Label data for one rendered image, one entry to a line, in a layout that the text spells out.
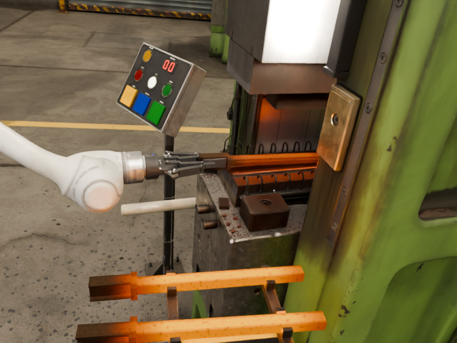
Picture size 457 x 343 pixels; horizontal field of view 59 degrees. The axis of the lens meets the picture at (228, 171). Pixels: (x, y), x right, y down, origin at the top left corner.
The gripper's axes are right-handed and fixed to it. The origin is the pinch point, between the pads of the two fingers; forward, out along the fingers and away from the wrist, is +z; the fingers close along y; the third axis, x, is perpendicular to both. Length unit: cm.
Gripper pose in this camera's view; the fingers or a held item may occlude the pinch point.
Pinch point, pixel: (213, 161)
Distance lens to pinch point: 119.0
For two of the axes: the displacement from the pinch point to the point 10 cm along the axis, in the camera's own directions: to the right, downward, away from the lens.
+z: 9.5, -0.8, 2.9
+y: 2.9, 5.1, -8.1
